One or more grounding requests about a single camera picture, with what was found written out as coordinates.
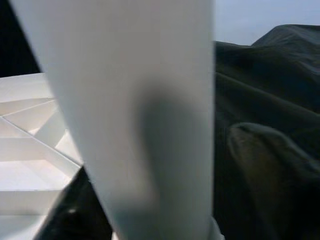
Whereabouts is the white plastic table leg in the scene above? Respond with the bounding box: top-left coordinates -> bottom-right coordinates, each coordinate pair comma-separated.
9,0 -> 226,240

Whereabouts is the black plastic cover sheet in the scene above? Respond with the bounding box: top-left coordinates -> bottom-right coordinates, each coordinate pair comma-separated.
214,23 -> 320,240

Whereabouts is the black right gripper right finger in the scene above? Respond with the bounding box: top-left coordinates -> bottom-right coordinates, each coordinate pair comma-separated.
228,122 -> 320,240

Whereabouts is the white plastic table top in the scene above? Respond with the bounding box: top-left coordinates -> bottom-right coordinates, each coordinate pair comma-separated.
0,72 -> 86,240

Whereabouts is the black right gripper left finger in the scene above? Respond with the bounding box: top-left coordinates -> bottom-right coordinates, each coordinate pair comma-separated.
32,166 -> 116,240

